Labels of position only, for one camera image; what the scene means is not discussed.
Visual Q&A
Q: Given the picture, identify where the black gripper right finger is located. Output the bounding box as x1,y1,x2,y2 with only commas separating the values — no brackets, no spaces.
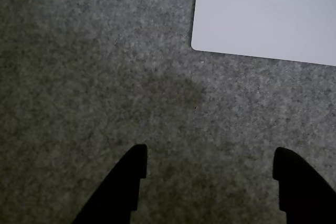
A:
272,146,336,224

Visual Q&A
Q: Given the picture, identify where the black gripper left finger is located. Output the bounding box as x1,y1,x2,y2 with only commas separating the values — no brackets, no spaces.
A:
72,144,148,224

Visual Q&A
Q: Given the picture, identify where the white rectangular card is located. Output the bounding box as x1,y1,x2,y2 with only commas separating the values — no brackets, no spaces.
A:
191,0,336,67

